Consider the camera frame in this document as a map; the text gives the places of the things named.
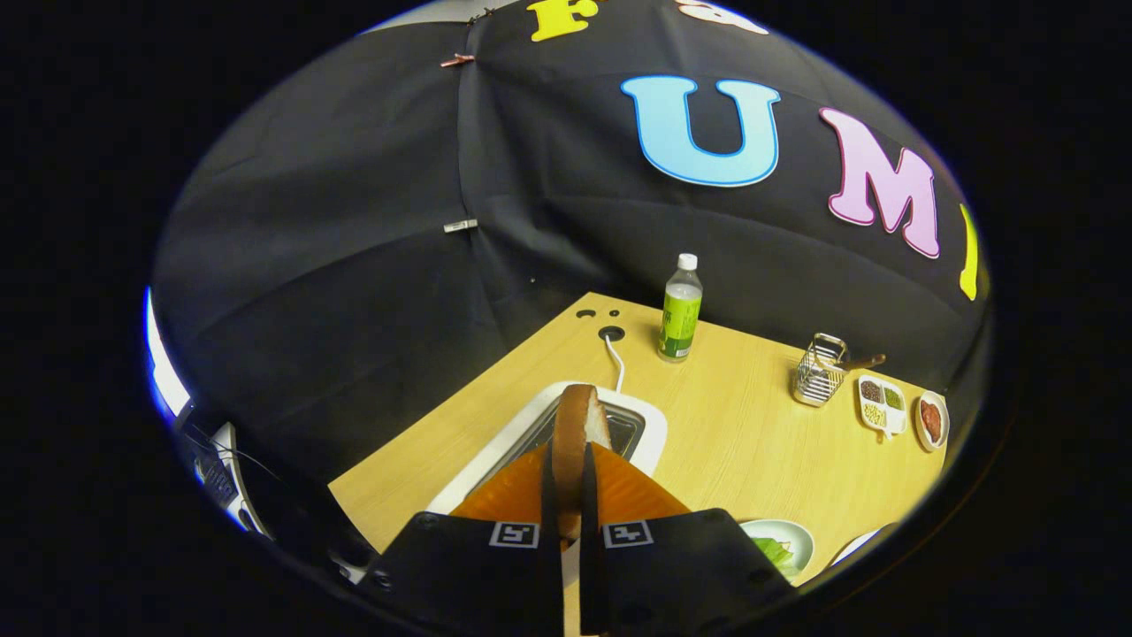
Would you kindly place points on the white square plate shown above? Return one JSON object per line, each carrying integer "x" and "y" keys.
{"x": 858, "y": 544}

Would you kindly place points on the red meat slice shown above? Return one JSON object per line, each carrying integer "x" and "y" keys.
{"x": 930, "y": 420}

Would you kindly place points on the pink cloth clip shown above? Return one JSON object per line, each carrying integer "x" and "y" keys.
{"x": 457, "y": 60}

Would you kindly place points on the round white meat plate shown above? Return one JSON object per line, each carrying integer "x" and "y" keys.
{"x": 944, "y": 425}

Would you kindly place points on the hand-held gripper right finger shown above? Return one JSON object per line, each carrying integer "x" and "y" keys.
{"x": 681, "y": 566}

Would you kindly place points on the green label plastic bottle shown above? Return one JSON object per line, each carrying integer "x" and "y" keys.
{"x": 679, "y": 318}

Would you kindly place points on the black backdrop cloth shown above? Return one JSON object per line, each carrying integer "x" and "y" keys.
{"x": 354, "y": 265}

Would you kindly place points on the white divided bean dish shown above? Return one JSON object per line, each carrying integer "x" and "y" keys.
{"x": 884, "y": 423}

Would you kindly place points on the pale green round plate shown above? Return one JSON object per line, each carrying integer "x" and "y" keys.
{"x": 791, "y": 533}

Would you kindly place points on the green lettuce leaf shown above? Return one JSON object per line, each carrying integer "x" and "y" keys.
{"x": 774, "y": 553}

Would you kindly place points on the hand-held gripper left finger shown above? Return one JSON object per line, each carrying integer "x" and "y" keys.
{"x": 460, "y": 566}

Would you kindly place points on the brown crust toast slice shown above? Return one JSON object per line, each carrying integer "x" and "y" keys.
{"x": 573, "y": 425}

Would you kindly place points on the white cloth clip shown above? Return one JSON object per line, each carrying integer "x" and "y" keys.
{"x": 460, "y": 226}

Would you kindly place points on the white toaster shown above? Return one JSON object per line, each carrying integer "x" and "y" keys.
{"x": 652, "y": 435}

